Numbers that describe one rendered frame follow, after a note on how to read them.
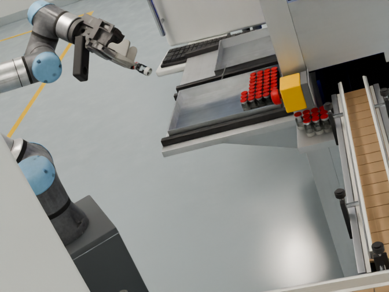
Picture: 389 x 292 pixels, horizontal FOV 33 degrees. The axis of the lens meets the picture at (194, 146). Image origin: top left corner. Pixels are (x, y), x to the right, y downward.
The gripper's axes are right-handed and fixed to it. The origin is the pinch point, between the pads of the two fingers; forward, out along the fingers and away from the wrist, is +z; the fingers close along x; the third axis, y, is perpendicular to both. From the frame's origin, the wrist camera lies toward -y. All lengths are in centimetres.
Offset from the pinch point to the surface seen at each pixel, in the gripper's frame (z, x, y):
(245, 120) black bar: 24.0, 28.4, 4.6
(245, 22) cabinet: -22, 99, 52
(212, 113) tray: 10.2, 38.2, 3.6
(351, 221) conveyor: 68, -14, -11
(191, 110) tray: 1.5, 42.4, 2.2
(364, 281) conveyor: 77, -29, -20
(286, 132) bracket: 33, 40, 8
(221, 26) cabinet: -30, 99, 47
